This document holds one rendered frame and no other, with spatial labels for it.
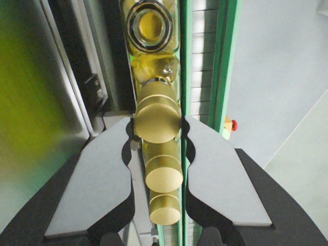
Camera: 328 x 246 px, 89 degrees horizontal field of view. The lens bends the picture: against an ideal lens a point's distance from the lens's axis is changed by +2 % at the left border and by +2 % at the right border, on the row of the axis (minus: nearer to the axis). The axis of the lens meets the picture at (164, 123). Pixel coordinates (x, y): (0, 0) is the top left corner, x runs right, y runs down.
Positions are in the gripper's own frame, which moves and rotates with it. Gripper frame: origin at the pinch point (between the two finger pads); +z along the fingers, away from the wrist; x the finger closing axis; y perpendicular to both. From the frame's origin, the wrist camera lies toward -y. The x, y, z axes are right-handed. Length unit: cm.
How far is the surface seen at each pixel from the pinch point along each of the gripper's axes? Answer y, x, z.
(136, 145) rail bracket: 13.9, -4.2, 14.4
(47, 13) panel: -7.2, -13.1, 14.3
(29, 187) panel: 7.1, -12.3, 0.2
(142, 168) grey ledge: 33.5, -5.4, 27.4
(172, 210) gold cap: 10.3, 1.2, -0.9
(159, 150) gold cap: 4.1, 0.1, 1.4
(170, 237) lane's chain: 79, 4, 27
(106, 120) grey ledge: 15.5, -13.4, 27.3
